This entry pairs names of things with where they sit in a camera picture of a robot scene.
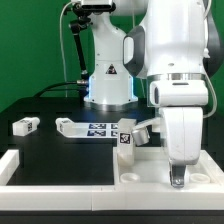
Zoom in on white cable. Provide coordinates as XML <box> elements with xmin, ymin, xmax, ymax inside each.
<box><xmin>58</xmin><ymin>0</ymin><xmax>81</xmax><ymax>98</ymax></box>
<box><xmin>201</xmin><ymin>0</ymin><xmax>219</xmax><ymax>120</ymax></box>

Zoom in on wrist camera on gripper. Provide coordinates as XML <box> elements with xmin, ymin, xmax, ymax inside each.
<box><xmin>131</xmin><ymin>118</ymin><xmax>160</xmax><ymax>146</ymax></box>

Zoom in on white cable left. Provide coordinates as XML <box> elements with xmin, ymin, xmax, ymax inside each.
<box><xmin>58</xmin><ymin>0</ymin><xmax>81</xmax><ymax>98</ymax></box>

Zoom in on white tag base sheet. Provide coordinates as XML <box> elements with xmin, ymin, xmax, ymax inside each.
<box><xmin>65</xmin><ymin>123</ymin><xmax>118</xmax><ymax>138</ymax></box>

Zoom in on white U-shaped fence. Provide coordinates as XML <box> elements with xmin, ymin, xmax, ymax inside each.
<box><xmin>0</xmin><ymin>150</ymin><xmax>224</xmax><ymax>211</ymax></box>

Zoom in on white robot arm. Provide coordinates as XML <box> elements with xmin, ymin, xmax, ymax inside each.
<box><xmin>81</xmin><ymin>0</ymin><xmax>223</xmax><ymax>188</ymax></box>

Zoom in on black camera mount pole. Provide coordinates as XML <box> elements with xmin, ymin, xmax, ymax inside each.
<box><xmin>69</xmin><ymin>2</ymin><xmax>116</xmax><ymax>80</ymax></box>

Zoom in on white cable right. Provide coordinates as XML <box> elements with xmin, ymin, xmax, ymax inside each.
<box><xmin>201</xmin><ymin>0</ymin><xmax>219</xmax><ymax>120</ymax></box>

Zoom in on black cables on table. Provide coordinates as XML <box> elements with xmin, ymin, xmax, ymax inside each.
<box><xmin>33</xmin><ymin>79</ymin><xmax>90</xmax><ymax>98</ymax></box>

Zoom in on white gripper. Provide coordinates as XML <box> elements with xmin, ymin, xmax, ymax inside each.
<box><xmin>159</xmin><ymin>107</ymin><xmax>203</xmax><ymax>188</ymax></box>

